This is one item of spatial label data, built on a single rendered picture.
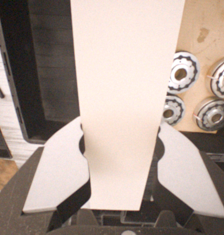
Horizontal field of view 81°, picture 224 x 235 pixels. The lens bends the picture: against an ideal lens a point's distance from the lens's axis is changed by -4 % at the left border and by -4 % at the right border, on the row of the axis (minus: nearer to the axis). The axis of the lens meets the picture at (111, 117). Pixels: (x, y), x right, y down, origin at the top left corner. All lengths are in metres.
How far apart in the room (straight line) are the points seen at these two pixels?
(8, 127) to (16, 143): 0.10
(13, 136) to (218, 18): 0.86
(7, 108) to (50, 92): 0.32
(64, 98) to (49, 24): 0.19
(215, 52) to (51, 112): 0.48
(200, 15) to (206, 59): 0.10
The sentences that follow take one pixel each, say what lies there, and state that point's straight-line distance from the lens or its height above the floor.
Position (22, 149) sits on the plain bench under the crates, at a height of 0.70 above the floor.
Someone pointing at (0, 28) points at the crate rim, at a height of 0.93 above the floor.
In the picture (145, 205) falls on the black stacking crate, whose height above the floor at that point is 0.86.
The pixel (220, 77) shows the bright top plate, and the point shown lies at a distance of 0.44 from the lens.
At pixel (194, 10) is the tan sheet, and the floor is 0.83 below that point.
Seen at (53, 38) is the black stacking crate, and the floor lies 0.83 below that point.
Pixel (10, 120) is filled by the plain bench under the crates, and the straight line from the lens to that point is 0.75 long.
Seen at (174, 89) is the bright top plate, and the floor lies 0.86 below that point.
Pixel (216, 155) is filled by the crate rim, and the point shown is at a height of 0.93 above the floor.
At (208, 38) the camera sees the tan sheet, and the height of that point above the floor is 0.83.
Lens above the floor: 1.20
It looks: 61 degrees down
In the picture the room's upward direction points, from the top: 177 degrees counter-clockwise
